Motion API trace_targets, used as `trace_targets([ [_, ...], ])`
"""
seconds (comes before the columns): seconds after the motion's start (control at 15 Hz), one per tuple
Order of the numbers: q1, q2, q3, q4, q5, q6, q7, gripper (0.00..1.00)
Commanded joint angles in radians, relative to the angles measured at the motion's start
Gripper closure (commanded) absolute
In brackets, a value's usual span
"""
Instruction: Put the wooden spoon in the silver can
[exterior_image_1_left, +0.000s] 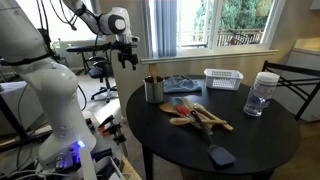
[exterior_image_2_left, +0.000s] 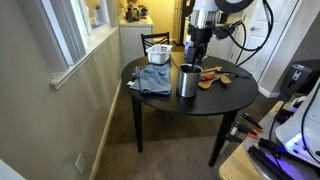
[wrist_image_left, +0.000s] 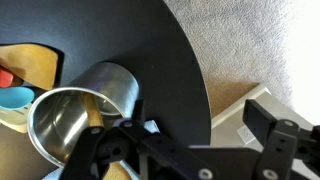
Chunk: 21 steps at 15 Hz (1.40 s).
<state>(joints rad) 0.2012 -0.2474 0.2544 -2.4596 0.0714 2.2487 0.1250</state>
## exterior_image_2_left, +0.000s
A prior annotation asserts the long wooden utensil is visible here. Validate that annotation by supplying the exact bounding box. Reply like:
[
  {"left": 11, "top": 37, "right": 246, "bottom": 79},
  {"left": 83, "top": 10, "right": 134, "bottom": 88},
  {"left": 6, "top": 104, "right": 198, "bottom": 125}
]
[{"left": 201, "top": 65, "right": 224, "bottom": 74}]

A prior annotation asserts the wooden spoon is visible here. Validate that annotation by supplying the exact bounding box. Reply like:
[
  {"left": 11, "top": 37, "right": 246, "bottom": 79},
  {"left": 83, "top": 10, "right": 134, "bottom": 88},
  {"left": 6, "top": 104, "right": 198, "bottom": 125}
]
[{"left": 219, "top": 71, "right": 239, "bottom": 86}]

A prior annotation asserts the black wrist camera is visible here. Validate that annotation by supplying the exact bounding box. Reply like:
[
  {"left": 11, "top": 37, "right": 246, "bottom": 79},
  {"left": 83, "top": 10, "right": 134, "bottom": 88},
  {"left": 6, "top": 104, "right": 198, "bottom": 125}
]
[{"left": 213, "top": 25, "right": 234, "bottom": 42}]

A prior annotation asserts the round black table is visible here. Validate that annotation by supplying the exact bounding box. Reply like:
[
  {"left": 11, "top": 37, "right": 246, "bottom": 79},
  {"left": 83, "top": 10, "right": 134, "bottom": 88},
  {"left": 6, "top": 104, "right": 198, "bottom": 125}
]
[{"left": 120, "top": 51, "right": 259, "bottom": 168}]

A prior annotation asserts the stainless refrigerator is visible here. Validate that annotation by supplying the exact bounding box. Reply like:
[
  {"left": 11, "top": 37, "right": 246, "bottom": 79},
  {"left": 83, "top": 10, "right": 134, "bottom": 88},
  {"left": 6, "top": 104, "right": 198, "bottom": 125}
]
[{"left": 172, "top": 0, "right": 194, "bottom": 46}]

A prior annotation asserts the black base cable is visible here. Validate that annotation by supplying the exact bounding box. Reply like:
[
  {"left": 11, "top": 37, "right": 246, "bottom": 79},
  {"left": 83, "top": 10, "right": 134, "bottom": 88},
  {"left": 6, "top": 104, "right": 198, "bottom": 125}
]
[{"left": 268, "top": 89, "right": 320, "bottom": 164}]

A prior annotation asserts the white plastic basket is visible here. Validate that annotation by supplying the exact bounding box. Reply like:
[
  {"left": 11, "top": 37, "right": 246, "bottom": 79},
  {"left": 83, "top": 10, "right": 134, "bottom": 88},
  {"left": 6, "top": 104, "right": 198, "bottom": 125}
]
[{"left": 145, "top": 43, "right": 174, "bottom": 66}]

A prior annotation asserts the orange tipped black clamp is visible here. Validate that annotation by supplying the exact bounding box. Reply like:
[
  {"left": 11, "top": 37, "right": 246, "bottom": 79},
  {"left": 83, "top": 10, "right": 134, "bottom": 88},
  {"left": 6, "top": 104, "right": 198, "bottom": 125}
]
[
  {"left": 232, "top": 121, "right": 260, "bottom": 140},
  {"left": 241, "top": 112, "right": 264, "bottom": 133}
]

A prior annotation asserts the flat wooden spatula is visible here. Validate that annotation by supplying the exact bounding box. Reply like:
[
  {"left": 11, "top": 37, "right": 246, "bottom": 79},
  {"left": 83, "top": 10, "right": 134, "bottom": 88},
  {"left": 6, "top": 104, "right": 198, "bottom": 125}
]
[{"left": 198, "top": 73, "right": 223, "bottom": 90}]

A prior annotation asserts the black coffee maker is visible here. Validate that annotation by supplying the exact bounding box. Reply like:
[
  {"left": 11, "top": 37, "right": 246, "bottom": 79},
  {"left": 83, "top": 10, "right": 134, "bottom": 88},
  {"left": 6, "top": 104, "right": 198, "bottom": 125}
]
[{"left": 125, "top": 2, "right": 141, "bottom": 23}]

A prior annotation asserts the red silicone spatula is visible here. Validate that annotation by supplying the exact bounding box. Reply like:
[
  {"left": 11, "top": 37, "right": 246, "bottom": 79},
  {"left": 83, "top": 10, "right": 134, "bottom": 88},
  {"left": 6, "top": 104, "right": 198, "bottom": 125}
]
[{"left": 200, "top": 73, "right": 217, "bottom": 82}]

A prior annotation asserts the blue cloth towel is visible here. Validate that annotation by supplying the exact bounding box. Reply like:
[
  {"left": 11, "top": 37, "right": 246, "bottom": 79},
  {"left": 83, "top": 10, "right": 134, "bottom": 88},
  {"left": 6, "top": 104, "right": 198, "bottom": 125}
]
[{"left": 126, "top": 63, "right": 173, "bottom": 96}]

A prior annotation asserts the metal robot mounting plate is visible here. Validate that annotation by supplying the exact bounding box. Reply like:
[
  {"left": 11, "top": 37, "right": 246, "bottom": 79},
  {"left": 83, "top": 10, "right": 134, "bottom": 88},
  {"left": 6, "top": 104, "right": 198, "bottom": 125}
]
[{"left": 244, "top": 133, "right": 320, "bottom": 180}]

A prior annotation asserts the black utensil handle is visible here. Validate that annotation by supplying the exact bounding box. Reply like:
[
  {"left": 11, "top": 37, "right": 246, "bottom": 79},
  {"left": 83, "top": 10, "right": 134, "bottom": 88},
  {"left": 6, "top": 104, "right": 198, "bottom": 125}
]
[{"left": 169, "top": 57, "right": 183, "bottom": 72}]

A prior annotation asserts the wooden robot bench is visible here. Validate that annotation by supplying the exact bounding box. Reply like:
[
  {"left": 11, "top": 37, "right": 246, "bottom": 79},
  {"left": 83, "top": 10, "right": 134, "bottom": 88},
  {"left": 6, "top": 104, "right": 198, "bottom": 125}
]
[{"left": 218, "top": 99, "right": 320, "bottom": 180}]

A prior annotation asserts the silver metal can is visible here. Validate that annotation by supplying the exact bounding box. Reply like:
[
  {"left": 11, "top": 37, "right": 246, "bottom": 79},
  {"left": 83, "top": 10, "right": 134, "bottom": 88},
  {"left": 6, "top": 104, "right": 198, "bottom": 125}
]
[{"left": 176, "top": 63, "right": 204, "bottom": 99}]

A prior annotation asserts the white wall outlet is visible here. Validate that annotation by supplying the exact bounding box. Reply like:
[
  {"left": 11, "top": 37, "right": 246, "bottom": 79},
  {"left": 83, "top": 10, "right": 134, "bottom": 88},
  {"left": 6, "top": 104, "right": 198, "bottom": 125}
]
[{"left": 74, "top": 152, "right": 87, "bottom": 175}]

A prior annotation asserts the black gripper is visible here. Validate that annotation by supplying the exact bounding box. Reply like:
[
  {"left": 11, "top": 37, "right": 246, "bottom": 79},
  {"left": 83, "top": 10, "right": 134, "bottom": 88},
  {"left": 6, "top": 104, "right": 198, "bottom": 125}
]
[{"left": 185, "top": 24, "right": 213, "bottom": 73}]

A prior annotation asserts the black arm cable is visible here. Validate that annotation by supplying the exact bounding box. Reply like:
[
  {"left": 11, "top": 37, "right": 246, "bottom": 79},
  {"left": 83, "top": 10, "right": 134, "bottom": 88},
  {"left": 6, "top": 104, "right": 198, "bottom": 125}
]
[{"left": 226, "top": 0, "right": 275, "bottom": 68}]

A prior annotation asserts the white counter cabinet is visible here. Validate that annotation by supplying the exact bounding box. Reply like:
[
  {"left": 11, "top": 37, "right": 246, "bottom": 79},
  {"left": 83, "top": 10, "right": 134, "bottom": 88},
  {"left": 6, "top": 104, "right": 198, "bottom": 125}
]
[{"left": 118, "top": 15, "right": 155, "bottom": 66}]

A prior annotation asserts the white window frame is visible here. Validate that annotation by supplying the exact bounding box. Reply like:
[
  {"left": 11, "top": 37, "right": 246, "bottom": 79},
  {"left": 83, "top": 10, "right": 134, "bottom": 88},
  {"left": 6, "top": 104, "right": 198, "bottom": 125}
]
[{"left": 16, "top": 0, "right": 119, "bottom": 91}]

